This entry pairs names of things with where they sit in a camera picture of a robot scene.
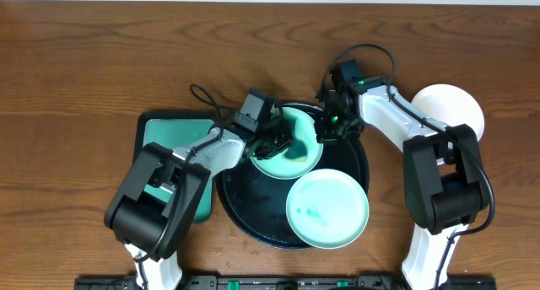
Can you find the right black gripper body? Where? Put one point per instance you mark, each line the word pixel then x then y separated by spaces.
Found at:
pixel 333 130

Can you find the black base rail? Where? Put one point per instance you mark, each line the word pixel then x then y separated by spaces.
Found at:
pixel 365 282

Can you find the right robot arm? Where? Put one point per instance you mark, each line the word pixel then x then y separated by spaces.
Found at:
pixel 446 189

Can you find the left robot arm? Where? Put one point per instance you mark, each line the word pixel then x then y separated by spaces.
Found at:
pixel 155 204

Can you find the white plate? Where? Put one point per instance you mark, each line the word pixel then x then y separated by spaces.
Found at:
pixel 451 105

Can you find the green scrubbing sponge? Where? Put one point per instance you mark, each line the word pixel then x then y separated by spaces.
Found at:
pixel 297 152

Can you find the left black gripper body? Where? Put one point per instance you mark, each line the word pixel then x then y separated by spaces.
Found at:
pixel 270 136

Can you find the mint green plate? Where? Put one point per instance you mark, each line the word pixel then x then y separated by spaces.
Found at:
pixel 327 209
pixel 303 128

